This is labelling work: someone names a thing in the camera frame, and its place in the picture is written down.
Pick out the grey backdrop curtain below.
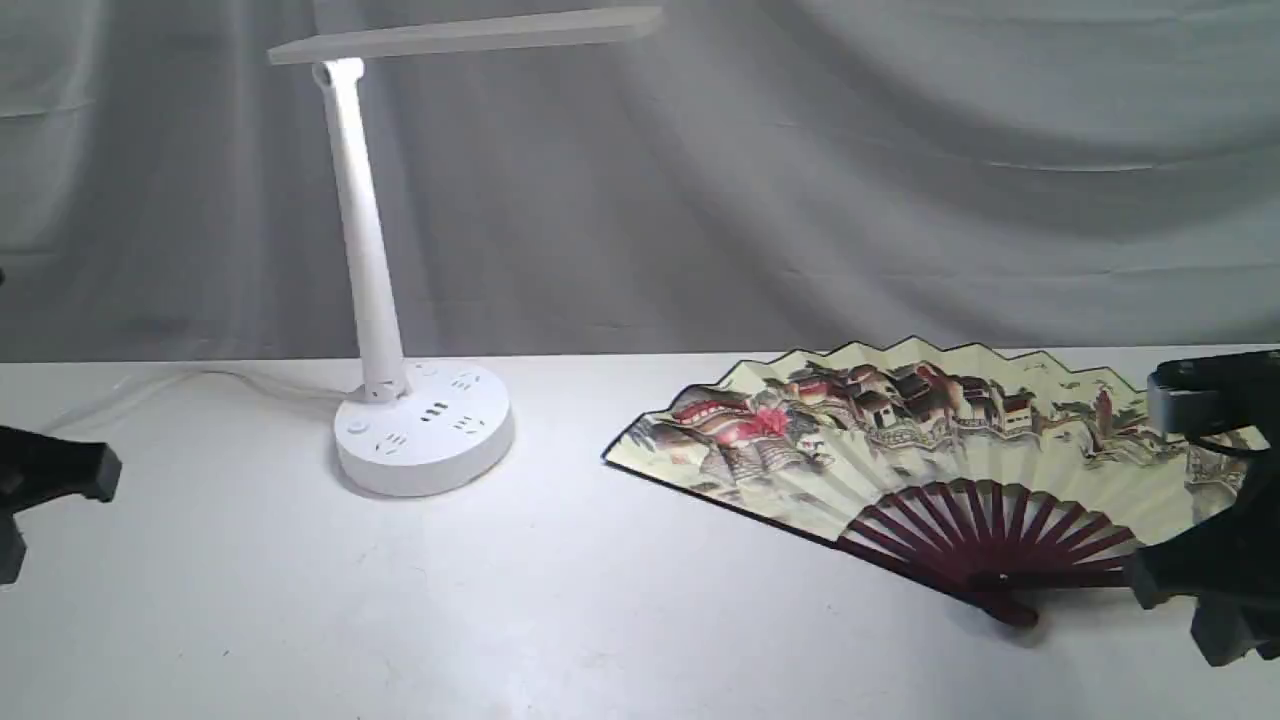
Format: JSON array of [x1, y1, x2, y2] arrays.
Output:
[[3, 1, 1279, 363]]

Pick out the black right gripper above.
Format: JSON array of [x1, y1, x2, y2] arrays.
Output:
[[1124, 438, 1277, 667]]

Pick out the painted paper folding fan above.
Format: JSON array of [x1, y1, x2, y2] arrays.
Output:
[[603, 337, 1266, 626]]

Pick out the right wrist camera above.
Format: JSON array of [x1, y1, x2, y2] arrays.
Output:
[[1147, 350, 1279, 445]]

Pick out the white desk lamp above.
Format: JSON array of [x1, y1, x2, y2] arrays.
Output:
[[268, 5, 663, 498]]

